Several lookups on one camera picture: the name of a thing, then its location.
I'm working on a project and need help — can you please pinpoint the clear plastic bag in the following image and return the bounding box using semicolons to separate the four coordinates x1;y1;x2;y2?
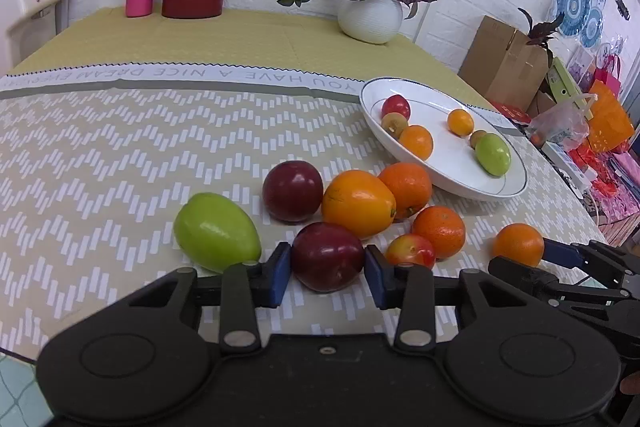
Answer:
527;94;599;148

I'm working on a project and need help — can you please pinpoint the white rimmed plate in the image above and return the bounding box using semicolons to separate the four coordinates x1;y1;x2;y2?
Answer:
360;77;529;202

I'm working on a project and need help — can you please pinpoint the orange gift bag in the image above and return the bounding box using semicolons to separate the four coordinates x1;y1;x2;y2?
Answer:
587;79;636;154

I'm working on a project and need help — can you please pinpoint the red envelope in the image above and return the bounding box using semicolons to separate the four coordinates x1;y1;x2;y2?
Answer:
492;102;532;126

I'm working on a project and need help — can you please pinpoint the dark red plum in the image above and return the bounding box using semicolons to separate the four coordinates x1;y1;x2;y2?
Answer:
262;160;325;223
291;222;366;293

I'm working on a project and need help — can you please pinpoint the cardboard box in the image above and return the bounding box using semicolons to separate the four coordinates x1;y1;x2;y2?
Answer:
458;16;551;108

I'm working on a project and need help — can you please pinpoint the large blue paper fan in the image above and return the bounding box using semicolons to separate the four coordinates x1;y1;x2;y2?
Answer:
555;0;593;38

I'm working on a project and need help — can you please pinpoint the orange tangerine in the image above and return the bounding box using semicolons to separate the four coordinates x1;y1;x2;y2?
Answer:
377;162;433;220
411;206;467;261

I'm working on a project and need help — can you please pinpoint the oval yellow-orange citrus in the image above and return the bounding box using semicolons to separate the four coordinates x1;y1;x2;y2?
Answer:
398;125;434;161

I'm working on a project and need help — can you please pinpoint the olive green cloth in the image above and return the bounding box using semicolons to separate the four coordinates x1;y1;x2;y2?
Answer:
7;7;493;110

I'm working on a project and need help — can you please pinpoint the white potted purple plant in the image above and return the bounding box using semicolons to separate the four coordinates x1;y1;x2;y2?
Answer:
264;0;438;45

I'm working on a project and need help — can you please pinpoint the chevron patterned tablecloth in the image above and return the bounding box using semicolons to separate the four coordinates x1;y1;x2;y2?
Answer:
0;63;608;427

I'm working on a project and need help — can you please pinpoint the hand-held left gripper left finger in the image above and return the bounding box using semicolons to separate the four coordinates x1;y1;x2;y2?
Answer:
119;241;293;355

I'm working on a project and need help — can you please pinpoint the large orange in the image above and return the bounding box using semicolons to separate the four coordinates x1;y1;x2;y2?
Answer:
492;223;545;268

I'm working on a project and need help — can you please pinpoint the dark purple plant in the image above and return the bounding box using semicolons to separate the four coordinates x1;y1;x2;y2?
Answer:
517;7;566;68

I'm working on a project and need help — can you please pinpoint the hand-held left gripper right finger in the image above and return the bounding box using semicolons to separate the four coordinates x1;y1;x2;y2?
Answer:
364;244;532;355

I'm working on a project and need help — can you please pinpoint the medium smooth orange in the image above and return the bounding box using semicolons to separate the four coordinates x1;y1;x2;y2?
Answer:
321;170;397;240

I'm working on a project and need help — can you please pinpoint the large green jujube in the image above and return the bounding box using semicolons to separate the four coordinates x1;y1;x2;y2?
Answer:
474;133;512;178

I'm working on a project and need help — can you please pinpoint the bright red plum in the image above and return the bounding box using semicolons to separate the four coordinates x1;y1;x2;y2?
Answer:
381;95;412;120

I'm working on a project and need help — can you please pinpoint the small green jujube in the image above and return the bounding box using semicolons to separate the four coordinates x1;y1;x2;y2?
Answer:
173;192;263;274

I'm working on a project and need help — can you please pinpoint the pink gift bag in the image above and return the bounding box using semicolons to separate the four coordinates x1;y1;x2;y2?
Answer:
594;52;624;94

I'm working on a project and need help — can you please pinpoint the red yellow plum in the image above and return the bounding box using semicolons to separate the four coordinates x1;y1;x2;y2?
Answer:
384;233;436;269

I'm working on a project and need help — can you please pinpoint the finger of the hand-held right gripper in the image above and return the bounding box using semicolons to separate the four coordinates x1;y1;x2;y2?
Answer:
541;238;640;279
487;255;635;303

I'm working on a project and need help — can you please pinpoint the small orange citrus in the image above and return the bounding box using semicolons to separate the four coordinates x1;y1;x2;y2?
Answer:
446;109;475;137

